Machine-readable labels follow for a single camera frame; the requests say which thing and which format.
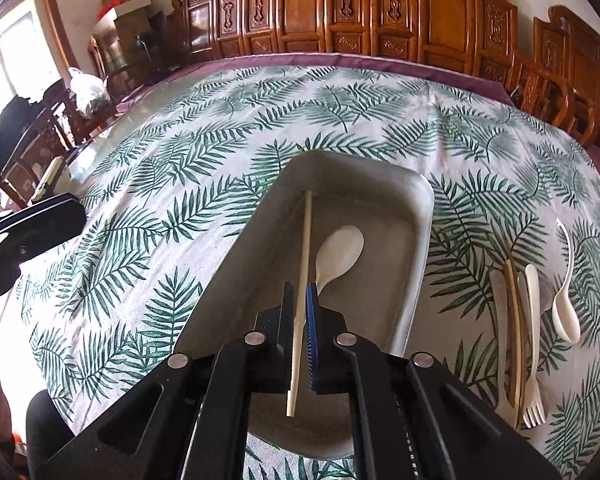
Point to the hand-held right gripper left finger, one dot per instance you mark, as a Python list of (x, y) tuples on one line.
[(286, 320)]

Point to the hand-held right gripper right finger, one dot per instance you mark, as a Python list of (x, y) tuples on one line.
[(312, 340)]

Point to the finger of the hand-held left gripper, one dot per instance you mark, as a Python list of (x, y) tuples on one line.
[(50, 220)]

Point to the pale wooden chopstick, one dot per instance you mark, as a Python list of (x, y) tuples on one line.
[(305, 240)]

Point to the cream plastic spoon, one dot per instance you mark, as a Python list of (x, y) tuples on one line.
[(566, 317), (340, 247)]

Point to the grey rectangular tray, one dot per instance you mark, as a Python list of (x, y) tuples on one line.
[(370, 270)]

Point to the cream plastic knife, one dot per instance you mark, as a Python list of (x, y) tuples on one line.
[(500, 310)]

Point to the brown wooden chopstick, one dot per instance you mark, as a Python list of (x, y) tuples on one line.
[(511, 310), (521, 360)]

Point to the cream plastic fork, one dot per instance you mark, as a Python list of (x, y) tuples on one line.
[(532, 310)]

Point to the small white box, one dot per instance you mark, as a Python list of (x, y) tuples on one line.
[(50, 180)]

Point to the dark wooden chair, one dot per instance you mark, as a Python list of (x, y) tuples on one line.
[(35, 145)]

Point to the leaf print tablecloth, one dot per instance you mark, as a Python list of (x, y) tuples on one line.
[(155, 210)]

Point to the clear plastic bag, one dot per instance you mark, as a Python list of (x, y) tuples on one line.
[(87, 90)]

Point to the window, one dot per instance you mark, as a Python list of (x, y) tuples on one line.
[(20, 50)]

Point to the person's black clothing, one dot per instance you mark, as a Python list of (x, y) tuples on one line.
[(50, 425)]

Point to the carved wooden long bench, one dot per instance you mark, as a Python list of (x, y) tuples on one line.
[(340, 10)]

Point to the wooden armchair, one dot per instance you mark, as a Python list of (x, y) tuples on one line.
[(550, 95)]

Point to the carved wooden seat back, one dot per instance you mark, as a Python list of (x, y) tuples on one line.
[(585, 50)]

